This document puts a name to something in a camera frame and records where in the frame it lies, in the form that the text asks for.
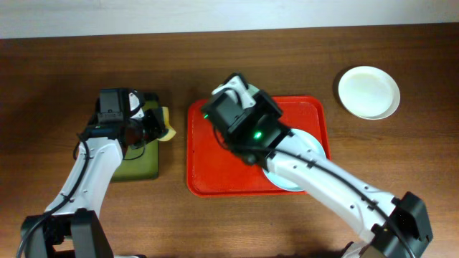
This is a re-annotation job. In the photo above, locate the black tray with soapy water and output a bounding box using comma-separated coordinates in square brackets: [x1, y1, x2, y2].
[95, 92, 160, 183]

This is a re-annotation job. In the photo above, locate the mint green plate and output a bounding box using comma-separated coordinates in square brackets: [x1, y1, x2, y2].
[212, 84, 259, 99]

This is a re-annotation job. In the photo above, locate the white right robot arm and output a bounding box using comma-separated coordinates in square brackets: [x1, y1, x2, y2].
[202, 73, 433, 258]

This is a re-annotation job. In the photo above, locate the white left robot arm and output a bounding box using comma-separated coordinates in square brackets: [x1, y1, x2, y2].
[16, 88, 145, 257]

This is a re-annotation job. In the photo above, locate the light blue plate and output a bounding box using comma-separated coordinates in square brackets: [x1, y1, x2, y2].
[262, 128, 326, 192]

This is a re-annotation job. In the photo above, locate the cream white plate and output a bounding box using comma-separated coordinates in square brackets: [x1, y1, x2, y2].
[337, 66, 401, 120]

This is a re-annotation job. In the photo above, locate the yellow green scrub sponge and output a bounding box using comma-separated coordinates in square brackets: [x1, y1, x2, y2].
[158, 107, 176, 142]

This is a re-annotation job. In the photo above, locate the red plastic tray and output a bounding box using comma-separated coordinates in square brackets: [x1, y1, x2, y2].
[186, 95, 331, 197]

